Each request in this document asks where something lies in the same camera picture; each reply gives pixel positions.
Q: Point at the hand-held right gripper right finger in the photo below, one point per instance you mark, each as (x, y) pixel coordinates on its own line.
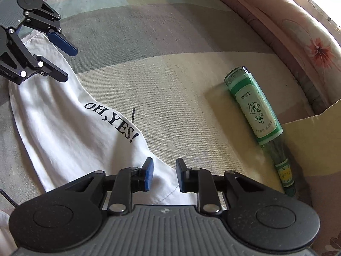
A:
(181, 177)

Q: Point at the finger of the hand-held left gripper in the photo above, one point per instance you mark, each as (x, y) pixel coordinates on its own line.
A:
(53, 70)
(64, 45)

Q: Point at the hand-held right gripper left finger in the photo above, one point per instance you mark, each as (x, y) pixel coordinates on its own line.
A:
(149, 174)

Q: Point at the white printed long-sleeved shirt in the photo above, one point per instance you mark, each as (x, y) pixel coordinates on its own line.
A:
(66, 128)

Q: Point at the green glass bottle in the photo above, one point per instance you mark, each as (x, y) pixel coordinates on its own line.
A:
(253, 106)

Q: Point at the floral patchwork pillow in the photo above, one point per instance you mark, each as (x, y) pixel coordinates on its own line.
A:
(314, 152)

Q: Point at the pink floral folded quilt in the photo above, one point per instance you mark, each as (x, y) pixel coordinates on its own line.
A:
(293, 45)

